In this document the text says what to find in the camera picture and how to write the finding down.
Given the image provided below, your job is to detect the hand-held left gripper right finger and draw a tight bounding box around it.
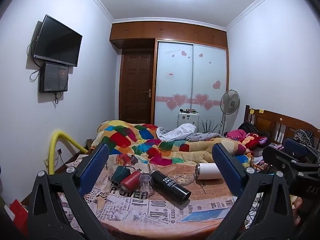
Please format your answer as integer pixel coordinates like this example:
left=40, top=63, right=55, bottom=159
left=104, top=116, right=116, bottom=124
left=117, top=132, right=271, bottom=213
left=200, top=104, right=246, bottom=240
left=207, top=143, right=293, bottom=240

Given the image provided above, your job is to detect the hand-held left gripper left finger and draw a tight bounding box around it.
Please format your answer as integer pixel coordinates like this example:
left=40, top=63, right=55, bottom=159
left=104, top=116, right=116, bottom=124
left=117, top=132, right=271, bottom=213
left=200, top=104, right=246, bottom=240
left=27, top=143, right=113, bottom=240

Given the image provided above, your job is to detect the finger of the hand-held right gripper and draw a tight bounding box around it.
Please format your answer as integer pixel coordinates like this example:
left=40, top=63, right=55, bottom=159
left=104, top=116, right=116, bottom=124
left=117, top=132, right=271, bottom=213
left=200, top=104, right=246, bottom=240
left=283, top=138, right=320, bottom=161
left=262, top=145, right=302, bottom=178

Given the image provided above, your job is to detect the white thermos cup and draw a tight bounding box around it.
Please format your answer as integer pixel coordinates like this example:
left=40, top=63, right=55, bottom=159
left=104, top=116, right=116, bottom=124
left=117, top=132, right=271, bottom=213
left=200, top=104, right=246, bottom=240
left=195, top=163, right=222, bottom=180

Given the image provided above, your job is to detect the dark green ribbed cup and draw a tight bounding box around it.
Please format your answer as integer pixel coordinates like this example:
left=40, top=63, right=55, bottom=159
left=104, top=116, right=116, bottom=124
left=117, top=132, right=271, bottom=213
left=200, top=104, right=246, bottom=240
left=110, top=165, right=131, bottom=185

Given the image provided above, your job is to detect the red cup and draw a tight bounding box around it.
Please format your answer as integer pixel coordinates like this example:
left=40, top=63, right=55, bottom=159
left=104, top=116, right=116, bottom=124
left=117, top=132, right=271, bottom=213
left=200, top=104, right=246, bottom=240
left=119, top=170, right=142, bottom=191

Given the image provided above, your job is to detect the clear plastic cup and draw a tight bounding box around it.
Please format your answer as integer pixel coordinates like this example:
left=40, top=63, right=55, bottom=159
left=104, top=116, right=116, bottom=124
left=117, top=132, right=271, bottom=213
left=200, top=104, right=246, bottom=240
left=138, top=173, right=157, bottom=199

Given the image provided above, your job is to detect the person's right hand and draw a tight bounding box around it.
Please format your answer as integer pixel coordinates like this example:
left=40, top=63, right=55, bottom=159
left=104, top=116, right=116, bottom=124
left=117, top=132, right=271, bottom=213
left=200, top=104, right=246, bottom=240
left=291, top=196, right=304, bottom=228

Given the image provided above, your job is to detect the black dotted cloth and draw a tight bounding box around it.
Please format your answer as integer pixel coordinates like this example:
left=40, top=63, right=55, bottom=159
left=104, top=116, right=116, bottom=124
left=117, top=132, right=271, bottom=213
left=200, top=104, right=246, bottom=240
left=293, top=129, right=315, bottom=147

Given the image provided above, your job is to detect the red plush toy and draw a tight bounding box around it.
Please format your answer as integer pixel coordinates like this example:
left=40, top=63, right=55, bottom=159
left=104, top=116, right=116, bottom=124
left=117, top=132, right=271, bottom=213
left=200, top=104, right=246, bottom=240
left=240, top=133, right=271, bottom=151

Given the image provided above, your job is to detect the wooden bed headboard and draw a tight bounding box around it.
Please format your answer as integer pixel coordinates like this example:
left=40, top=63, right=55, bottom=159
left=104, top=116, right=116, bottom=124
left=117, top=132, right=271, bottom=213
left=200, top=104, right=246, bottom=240
left=243, top=105, right=320, bottom=148

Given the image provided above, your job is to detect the pink pillow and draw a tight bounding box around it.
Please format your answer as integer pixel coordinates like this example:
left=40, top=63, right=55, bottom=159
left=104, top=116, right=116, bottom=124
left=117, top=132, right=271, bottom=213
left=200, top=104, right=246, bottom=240
left=225, top=129, right=250, bottom=140

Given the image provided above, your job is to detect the clear glass mug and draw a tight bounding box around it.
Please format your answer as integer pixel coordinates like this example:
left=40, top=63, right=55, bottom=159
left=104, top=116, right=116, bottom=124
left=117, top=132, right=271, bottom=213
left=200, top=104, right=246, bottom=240
left=172, top=173, right=195, bottom=186

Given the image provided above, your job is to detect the dry twig bundle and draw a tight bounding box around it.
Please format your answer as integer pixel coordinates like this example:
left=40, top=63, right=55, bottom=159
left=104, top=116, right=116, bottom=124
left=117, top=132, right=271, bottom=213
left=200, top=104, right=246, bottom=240
left=200, top=119, right=220, bottom=133

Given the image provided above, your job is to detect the black backpack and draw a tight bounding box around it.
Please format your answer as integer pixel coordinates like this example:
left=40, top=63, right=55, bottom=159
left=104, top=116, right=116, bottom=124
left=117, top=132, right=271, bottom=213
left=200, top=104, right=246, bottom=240
left=237, top=121, right=258, bottom=134

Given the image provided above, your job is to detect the yellow foam tube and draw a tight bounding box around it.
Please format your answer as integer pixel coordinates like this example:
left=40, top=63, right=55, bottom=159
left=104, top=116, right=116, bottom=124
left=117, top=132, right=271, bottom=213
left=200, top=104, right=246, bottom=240
left=48, top=129, right=88, bottom=175

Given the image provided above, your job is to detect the colourful patchwork blanket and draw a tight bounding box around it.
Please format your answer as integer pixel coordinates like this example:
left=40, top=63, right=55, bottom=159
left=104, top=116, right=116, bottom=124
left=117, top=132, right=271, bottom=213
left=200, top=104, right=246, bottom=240
left=90, top=120, right=253, bottom=168

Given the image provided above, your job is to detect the grey white bed sheet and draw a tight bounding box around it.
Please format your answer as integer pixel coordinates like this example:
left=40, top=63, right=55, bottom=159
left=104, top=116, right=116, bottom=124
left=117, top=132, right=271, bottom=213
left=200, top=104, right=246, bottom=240
left=156, top=123, right=223, bottom=142

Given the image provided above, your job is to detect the black thermos bottle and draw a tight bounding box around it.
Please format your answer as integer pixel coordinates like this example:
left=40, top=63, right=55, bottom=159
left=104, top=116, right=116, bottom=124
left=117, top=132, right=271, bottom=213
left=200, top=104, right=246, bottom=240
left=150, top=170, right=192, bottom=205

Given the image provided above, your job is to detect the white cabinet appliance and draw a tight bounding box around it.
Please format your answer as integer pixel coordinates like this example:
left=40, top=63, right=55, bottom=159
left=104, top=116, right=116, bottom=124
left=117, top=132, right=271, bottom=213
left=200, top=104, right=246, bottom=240
left=177, top=110, right=200, bottom=128

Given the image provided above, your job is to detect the standing electric fan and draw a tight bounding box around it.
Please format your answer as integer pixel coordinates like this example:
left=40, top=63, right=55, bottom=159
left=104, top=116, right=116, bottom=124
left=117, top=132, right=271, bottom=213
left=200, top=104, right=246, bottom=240
left=217, top=89, right=241, bottom=136

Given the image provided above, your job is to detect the red box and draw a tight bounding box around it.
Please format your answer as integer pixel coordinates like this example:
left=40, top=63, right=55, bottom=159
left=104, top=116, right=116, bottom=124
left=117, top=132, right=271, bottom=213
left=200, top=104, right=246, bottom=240
left=9, top=199, right=29, bottom=233

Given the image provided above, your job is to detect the brown wooden door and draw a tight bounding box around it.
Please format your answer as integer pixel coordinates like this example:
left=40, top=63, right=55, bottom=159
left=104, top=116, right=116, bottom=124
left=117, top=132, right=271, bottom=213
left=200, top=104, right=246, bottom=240
left=119, top=49, right=156, bottom=126

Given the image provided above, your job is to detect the wardrobe with frosted sliding doors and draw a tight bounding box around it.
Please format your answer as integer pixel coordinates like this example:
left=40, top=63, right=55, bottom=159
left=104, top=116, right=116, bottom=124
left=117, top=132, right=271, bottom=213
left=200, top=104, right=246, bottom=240
left=109, top=21, right=230, bottom=137

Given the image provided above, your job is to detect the small black wall monitor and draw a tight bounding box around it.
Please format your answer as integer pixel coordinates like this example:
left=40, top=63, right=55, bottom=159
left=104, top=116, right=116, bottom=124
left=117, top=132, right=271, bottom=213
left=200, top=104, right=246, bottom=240
left=39, top=62, right=69, bottom=93

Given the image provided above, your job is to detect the black television cable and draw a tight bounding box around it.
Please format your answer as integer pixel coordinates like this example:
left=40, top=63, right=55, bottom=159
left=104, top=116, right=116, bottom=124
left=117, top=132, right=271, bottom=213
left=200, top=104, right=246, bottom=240
left=26, top=37, right=43, bottom=83

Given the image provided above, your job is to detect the black wall television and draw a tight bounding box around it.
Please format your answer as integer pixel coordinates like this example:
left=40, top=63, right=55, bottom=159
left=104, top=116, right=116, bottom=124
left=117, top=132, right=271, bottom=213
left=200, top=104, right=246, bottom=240
left=33, top=14, right=83, bottom=67

